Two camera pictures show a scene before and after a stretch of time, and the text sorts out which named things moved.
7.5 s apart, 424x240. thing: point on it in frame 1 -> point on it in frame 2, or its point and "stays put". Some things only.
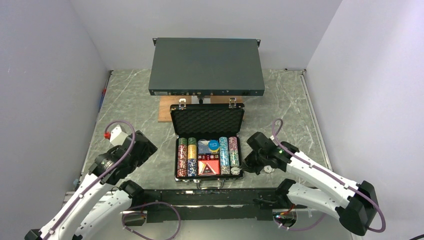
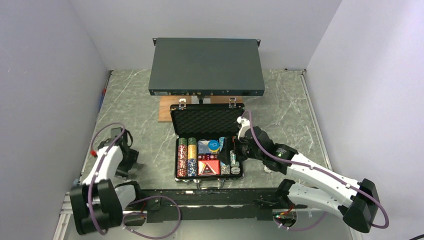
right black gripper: (249, 166) -> (228, 145)
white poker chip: (268, 169) stays put
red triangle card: (208, 167) stays put
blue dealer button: (213, 144) stays put
